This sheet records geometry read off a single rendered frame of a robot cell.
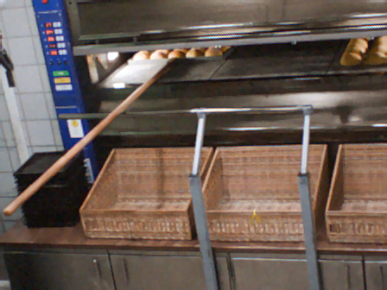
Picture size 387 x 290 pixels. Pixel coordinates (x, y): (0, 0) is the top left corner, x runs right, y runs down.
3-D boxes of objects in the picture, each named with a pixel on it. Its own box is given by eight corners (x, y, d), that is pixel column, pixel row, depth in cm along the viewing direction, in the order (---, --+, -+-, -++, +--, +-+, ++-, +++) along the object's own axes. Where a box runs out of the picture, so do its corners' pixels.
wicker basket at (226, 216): (223, 196, 425) (216, 146, 416) (333, 195, 407) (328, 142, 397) (196, 242, 383) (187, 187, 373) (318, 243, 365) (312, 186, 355)
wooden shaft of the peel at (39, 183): (10, 217, 293) (8, 210, 292) (3, 217, 294) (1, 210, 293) (172, 67, 442) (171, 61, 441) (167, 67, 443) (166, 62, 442)
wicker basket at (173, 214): (121, 195, 445) (112, 148, 435) (222, 195, 426) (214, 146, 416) (83, 239, 403) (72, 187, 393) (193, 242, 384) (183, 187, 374)
